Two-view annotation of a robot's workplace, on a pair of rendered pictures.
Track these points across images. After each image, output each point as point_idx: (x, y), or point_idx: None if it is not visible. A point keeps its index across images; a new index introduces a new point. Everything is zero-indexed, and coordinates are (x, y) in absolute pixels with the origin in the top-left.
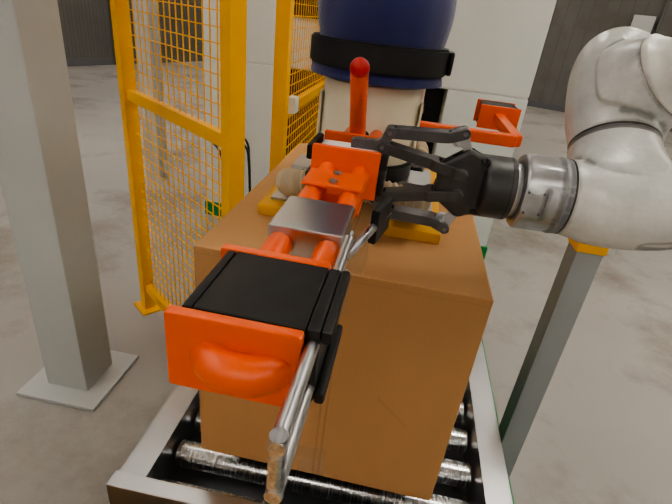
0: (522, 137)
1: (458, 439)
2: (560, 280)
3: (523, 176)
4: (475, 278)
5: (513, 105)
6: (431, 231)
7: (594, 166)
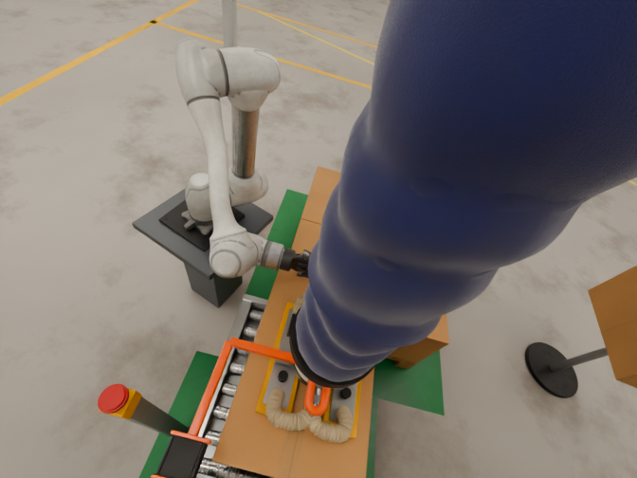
0: (226, 340)
1: (236, 363)
2: (144, 409)
3: (282, 248)
4: (281, 279)
5: (164, 458)
6: (291, 303)
7: (262, 240)
